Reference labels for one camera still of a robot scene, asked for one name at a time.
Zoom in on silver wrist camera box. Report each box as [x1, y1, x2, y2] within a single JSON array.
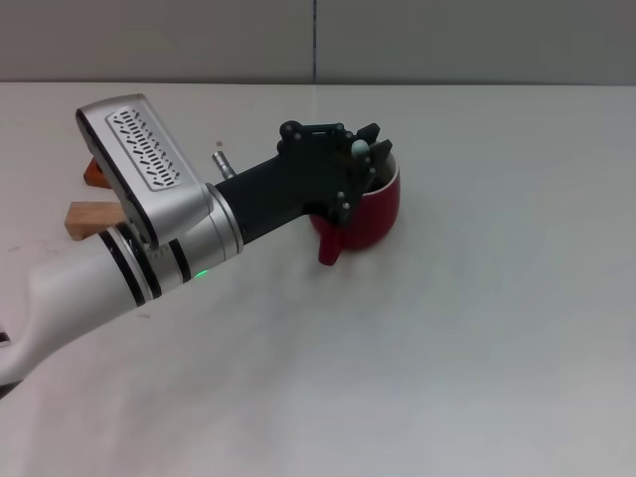
[[75, 92, 211, 249]]

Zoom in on light wooden block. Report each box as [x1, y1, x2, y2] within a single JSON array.
[[65, 201, 125, 242]]

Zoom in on red-brown wooden block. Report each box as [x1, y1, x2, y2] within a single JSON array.
[[81, 156, 113, 190]]

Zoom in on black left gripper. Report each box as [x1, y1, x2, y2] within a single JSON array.
[[214, 120, 396, 245]]

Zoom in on red ceramic cup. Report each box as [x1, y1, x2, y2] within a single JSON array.
[[307, 151, 401, 267]]

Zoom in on metal connector plug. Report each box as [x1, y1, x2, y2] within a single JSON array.
[[211, 152, 237, 181]]

